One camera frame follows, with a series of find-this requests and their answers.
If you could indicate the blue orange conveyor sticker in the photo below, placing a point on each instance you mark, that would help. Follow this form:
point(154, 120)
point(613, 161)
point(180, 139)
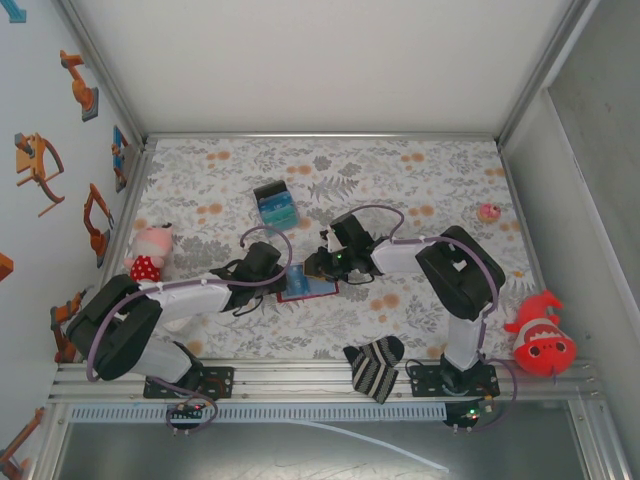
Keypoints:
point(120, 160)

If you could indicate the navy printed card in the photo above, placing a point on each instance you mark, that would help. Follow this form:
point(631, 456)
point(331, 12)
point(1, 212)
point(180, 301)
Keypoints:
point(275, 203)

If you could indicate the aluminium frame rail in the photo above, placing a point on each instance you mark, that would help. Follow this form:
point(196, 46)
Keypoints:
point(135, 190)
point(300, 380)
point(320, 136)

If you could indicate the aluminium frame post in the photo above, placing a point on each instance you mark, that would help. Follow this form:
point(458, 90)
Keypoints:
point(102, 70)
point(545, 70)

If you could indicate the black cream striped sock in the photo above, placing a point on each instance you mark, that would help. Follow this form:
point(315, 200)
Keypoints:
point(372, 370)

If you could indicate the red card holder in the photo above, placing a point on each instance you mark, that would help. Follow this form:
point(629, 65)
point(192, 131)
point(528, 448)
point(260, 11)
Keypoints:
point(320, 291)

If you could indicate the red fish plush toy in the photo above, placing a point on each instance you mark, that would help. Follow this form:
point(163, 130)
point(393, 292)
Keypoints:
point(542, 345)

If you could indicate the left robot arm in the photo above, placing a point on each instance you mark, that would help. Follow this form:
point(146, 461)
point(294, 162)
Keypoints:
point(190, 300)

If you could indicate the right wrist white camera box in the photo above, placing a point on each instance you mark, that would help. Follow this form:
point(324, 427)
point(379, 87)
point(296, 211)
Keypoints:
point(331, 241)

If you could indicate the pink plush toy polka dress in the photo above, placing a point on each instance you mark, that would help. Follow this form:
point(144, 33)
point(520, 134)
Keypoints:
point(150, 240)

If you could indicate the orange grey robot sticker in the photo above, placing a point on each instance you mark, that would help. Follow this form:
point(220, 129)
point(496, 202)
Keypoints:
point(62, 320)

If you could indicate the black teal card box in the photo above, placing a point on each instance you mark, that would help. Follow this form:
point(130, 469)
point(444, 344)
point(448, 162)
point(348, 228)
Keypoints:
point(280, 222)

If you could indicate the pink toy donut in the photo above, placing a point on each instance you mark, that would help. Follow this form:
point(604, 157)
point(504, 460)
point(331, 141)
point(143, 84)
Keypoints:
point(490, 212)

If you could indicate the orange claw machine sticker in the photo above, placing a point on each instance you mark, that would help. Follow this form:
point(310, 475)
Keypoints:
point(32, 160)

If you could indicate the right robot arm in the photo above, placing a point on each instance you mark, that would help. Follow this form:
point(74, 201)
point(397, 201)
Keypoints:
point(465, 280)

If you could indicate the floral table mat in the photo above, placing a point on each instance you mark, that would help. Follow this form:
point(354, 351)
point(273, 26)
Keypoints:
point(350, 165)

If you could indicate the orange crane sticker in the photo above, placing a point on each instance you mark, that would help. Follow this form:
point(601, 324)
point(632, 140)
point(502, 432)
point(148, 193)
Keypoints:
point(20, 445)

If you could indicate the orange block sticker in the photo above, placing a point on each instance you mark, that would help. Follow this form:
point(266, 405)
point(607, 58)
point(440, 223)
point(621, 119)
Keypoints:
point(5, 267)

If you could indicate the small blue wall sticker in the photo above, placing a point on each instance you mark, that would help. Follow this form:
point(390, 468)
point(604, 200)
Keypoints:
point(17, 11)

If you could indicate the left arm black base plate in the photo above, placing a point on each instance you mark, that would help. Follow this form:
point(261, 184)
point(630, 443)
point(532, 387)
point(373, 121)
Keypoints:
point(222, 382)

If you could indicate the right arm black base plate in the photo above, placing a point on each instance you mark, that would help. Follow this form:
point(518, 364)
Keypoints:
point(425, 382)

